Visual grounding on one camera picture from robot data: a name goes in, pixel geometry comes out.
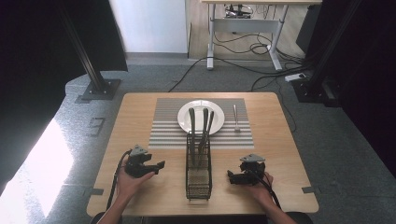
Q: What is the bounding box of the tangle of black cables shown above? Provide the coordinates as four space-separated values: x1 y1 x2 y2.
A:
212 31 312 77

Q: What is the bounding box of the black floor cable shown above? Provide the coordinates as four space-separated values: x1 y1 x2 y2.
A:
167 56 213 93
249 74 297 133

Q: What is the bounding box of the dark device under desk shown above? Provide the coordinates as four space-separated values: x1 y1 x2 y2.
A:
223 3 254 20

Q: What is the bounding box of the grey-handled cutlery piece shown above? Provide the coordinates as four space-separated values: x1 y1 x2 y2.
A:
198 107 209 164
188 107 197 166

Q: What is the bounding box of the white round plate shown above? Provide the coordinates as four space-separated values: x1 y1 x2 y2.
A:
177 99 226 136

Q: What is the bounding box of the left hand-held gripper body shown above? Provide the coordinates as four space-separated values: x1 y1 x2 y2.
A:
124 144 159 179

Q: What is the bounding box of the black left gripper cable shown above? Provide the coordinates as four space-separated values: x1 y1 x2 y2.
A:
106 148 134 211

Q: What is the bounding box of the silver fork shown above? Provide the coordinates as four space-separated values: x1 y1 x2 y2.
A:
233 104 242 133

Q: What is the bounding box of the white-legged desk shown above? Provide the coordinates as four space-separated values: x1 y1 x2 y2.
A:
200 0 323 72

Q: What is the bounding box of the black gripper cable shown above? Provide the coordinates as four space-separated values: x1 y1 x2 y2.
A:
247 169 282 210
106 148 134 211

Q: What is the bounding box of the grey striped placemat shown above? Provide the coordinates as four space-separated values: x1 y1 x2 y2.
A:
148 97 255 150

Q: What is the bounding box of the white power strip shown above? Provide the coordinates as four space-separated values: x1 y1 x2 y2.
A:
284 72 307 83

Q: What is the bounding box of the person's left hand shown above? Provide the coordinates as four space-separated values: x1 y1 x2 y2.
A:
116 158 157 202

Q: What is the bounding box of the black wire cutlery basket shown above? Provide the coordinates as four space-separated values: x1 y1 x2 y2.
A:
185 132 214 202

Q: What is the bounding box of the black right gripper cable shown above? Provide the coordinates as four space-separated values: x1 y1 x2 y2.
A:
247 169 282 210

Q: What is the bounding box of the person's right hand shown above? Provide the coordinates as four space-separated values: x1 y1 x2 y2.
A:
245 172 276 204

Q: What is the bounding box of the black curtain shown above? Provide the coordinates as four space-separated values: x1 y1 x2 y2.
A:
295 0 396 179
0 0 129 195

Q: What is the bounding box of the thin dark-handled cutlery piece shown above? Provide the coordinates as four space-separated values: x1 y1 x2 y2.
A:
199 110 216 158

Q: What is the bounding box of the black metal stand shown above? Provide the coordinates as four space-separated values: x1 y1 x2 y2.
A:
291 0 364 105
57 0 122 102

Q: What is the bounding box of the grey floor socket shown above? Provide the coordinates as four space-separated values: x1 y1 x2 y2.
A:
88 117 106 137

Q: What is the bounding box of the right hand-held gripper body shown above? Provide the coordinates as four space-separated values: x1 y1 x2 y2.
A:
233 153 267 187

